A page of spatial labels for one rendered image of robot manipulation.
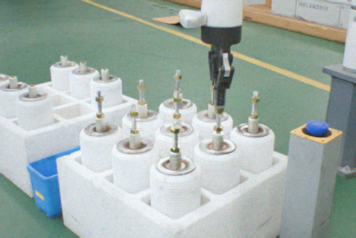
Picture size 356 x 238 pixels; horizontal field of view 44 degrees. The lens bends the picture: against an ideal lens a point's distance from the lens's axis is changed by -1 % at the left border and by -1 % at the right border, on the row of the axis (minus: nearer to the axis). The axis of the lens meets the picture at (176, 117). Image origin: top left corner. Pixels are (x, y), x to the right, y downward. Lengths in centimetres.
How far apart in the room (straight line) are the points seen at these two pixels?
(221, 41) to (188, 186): 26
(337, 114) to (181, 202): 68
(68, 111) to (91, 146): 43
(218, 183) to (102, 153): 26
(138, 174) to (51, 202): 32
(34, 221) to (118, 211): 33
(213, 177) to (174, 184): 12
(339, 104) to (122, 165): 71
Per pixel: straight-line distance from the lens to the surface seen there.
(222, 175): 88
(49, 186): 111
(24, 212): 121
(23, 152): 120
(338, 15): 338
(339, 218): 119
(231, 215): 89
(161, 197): 81
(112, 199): 89
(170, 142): 94
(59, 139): 123
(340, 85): 134
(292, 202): 89
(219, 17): 79
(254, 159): 96
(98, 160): 97
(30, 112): 121
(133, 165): 87
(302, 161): 84
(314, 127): 82
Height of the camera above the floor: 63
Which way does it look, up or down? 22 degrees down
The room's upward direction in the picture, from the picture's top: straight up
